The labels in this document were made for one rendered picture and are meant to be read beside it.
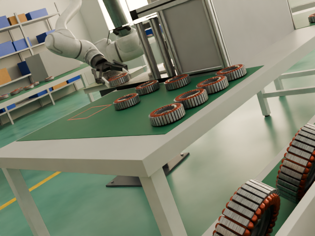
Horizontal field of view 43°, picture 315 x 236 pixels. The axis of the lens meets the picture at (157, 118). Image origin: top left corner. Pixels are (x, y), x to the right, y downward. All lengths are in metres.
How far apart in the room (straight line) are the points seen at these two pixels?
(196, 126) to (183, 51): 0.70
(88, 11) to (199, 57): 8.36
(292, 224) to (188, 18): 1.37
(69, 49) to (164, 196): 1.17
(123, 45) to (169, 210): 1.76
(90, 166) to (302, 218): 0.81
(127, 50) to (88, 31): 7.51
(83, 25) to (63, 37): 8.13
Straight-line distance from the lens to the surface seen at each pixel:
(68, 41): 2.07
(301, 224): 0.46
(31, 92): 4.45
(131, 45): 2.71
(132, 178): 2.95
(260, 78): 1.45
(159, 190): 1.08
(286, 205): 0.62
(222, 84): 1.38
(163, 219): 1.12
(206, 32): 1.69
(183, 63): 1.81
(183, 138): 1.10
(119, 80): 1.88
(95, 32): 10.02
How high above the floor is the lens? 1.07
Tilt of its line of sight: 14 degrees down
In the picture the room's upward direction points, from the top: 20 degrees counter-clockwise
